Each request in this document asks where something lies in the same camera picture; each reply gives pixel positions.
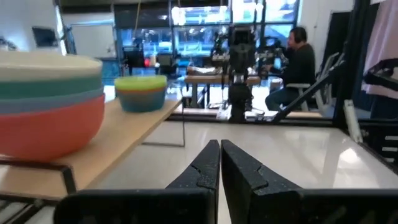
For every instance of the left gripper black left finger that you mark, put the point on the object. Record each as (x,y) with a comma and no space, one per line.
(186,202)

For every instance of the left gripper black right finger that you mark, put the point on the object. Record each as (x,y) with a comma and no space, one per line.
(248,199)

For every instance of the teal plastic bowl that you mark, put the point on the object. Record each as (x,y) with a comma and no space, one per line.
(141,102)

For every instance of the pink translucent plastic bowl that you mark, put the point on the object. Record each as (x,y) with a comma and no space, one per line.
(140,91)

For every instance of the yellow translucent plastic bowl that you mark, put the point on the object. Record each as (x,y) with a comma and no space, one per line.
(140,82)

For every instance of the coral red plastic bowl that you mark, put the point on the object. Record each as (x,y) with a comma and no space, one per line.
(46,133)

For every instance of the grey-blue plastic bowl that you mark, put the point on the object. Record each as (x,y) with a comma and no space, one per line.
(46,104)

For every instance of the green plastic bowl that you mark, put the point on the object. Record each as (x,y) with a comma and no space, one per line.
(46,88)

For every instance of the cream white plastic bowl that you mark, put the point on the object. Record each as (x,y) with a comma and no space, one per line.
(43,67)

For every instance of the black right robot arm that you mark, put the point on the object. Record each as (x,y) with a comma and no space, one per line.
(239,99)

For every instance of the light wooden shelf board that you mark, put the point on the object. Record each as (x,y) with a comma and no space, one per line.
(124,130)

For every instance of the white chair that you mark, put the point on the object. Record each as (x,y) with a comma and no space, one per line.
(298,85)

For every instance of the wooden background table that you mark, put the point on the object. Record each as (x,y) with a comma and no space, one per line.
(211,79)

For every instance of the white plastic bar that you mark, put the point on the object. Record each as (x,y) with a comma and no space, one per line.
(353,121)

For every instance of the seated person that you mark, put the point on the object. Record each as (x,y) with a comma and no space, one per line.
(300,68)

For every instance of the black curved object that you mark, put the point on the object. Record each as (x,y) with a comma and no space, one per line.
(381,74)

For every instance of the white board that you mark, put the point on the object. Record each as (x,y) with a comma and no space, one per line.
(91,40)

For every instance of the standing person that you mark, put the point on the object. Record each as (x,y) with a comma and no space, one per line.
(384,46)

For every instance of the black metal rig frame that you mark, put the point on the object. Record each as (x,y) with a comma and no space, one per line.
(311,90)

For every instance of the dark wall screen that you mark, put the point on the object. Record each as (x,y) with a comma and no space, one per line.
(45,36)

